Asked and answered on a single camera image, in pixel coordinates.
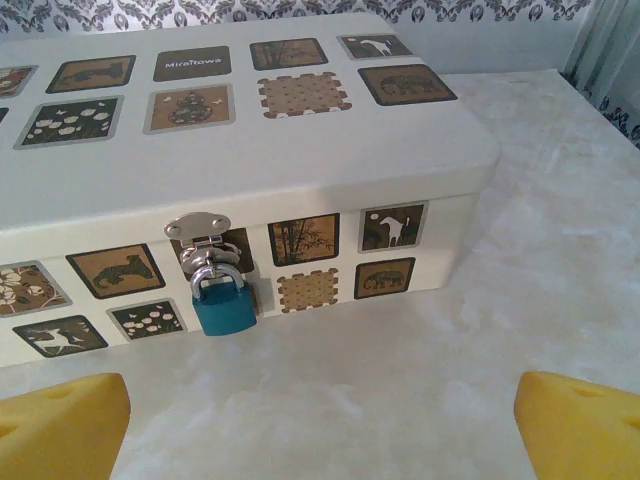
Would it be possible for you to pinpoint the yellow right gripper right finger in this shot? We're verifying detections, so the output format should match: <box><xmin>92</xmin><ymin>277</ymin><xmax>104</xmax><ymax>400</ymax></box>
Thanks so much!
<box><xmin>514</xmin><ymin>370</ymin><xmax>640</xmax><ymax>480</ymax></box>

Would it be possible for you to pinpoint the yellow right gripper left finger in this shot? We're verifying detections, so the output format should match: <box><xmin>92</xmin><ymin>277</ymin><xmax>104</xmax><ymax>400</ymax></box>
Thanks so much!
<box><xmin>0</xmin><ymin>372</ymin><xmax>132</xmax><ymax>480</ymax></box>

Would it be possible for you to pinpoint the blue padlock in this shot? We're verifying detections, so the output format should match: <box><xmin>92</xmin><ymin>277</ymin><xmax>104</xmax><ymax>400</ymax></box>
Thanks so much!
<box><xmin>188</xmin><ymin>264</ymin><xmax>259</xmax><ymax>337</ymax></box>

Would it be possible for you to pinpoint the silver hasp latch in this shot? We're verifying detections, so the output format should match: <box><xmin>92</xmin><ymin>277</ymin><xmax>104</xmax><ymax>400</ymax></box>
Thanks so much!
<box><xmin>163</xmin><ymin>212</ymin><xmax>256</xmax><ymax>281</ymax></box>

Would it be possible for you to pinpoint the cream tin box with prints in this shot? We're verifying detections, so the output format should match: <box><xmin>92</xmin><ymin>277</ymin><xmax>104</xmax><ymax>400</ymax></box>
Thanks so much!
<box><xmin>0</xmin><ymin>12</ymin><xmax>503</xmax><ymax>371</ymax></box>

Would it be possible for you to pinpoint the aluminium frame post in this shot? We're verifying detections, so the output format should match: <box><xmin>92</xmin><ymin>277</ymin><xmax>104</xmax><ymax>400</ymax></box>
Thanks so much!
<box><xmin>567</xmin><ymin>0</ymin><xmax>640</xmax><ymax>81</ymax></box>

